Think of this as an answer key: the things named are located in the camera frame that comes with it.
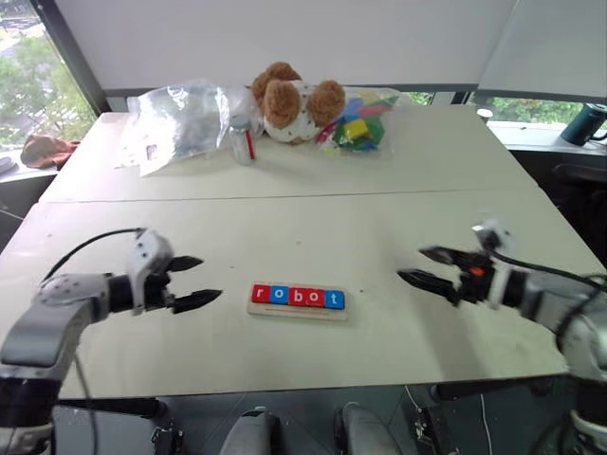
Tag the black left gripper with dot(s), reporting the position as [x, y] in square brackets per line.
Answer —
[159, 290]

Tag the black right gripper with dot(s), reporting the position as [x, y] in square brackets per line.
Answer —
[474, 282]

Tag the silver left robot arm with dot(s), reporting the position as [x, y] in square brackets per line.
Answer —
[52, 308]

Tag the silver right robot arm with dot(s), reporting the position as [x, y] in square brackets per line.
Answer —
[550, 305]

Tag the red letter r tile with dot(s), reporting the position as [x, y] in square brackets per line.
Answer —
[261, 294]

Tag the blue letter o tile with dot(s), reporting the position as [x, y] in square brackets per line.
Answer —
[279, 295]

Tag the blue letter t tile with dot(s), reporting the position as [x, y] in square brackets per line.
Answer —
[334, 299]

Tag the red letter b tile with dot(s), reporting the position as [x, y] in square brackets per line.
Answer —
[298, 296]

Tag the wooden letter block tray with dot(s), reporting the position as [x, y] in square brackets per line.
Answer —
[296, 313]

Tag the red letter o tile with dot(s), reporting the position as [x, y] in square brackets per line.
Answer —
[316, 297]

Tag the bag of colourful blocks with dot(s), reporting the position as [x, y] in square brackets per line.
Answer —
[360, 125]

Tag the small clear red-label bottle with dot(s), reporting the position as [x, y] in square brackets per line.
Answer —
[243, 142]

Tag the large clear plastic bag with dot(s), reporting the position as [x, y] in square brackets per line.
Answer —
[185, 123]

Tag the dark grey rounded shape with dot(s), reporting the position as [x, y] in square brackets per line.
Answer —
[249, 433]
[370, 431]

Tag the small white cup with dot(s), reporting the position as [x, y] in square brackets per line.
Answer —
[484, 113]

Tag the reddish brown cloth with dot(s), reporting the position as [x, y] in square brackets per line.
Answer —
[47, 149]

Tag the brown white plush bear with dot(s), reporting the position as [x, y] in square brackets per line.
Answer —
[289, 109]

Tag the dark green mug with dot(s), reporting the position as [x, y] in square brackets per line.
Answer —
[583, 123]

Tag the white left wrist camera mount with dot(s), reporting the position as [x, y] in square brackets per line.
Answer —
[144, 253]

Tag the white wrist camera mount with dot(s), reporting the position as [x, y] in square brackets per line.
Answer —
[144, 253]
[498, 234]

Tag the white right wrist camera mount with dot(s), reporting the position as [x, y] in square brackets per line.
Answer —
[498, 234]

